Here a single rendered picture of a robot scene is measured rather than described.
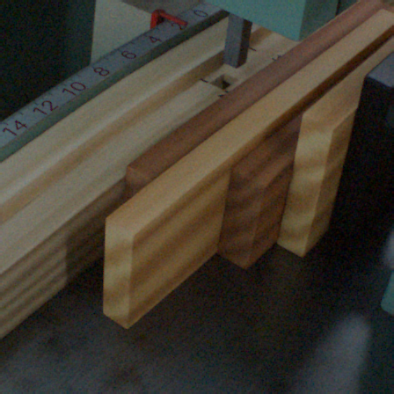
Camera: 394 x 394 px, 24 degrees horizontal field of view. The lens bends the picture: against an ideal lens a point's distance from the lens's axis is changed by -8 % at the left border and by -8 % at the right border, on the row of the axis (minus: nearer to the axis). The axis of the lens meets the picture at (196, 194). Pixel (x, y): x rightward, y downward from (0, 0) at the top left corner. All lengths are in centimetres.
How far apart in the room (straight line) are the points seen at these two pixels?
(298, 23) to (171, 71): 9
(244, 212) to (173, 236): 4
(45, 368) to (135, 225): 7
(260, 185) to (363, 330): 8
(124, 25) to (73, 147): 38
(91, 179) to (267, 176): 7
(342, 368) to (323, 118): 11
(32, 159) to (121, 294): 7
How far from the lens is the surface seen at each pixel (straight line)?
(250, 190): 41
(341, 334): 42
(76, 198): 40
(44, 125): 42
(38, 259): 39
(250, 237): 42
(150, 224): 37
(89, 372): 39
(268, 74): 48
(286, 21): 40
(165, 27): 48
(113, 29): 78
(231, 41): 47
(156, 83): 45
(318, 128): 40
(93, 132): 42
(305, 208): 43
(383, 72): 41
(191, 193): 39
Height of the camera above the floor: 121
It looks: 41 degrees down
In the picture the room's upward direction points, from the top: 8 degrees clockwise
